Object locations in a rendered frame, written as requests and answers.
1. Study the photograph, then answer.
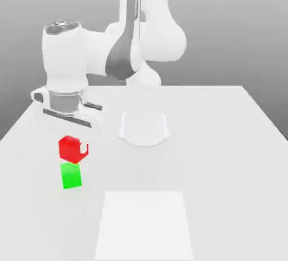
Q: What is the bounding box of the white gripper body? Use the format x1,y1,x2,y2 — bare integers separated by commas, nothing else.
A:
42,107,105,140

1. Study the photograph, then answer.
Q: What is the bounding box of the small red cube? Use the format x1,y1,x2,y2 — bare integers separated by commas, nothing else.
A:
58,135,89,165

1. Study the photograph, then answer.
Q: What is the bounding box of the small green cube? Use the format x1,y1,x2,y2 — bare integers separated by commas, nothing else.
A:
60,162,83,190

